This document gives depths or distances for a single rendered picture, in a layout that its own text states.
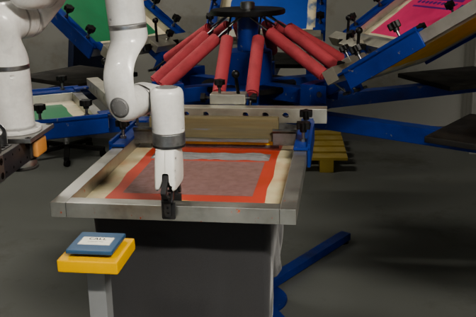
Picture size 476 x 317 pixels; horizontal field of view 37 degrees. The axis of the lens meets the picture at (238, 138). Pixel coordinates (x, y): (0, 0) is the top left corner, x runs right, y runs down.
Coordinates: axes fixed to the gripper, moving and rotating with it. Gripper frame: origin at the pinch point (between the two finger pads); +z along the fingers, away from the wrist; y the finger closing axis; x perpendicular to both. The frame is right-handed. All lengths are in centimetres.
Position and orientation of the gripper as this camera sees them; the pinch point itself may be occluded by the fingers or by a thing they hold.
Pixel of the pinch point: (171, 206)
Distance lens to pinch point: 170.6
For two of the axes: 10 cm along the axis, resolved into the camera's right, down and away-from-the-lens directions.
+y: -1.4, 2.6, -9.6
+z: 0.2, 9.7, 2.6
